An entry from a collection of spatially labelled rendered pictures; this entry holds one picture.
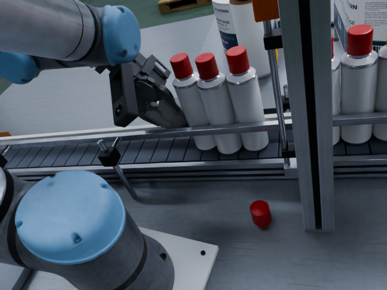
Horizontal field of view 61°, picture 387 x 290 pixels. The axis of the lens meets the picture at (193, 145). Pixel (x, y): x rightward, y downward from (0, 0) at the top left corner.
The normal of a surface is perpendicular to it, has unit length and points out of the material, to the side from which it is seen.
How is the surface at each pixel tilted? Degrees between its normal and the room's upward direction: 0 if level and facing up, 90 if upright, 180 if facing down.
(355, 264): 0
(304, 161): 90
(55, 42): 127
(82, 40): 115
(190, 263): 4
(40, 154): 0
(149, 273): 75
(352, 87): 90
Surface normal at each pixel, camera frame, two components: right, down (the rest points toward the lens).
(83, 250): 0.48, 0.48
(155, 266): 0.84, -0.28
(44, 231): -0.11, -0.69
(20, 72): -0.27, 0.72
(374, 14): -0.59, 0.65
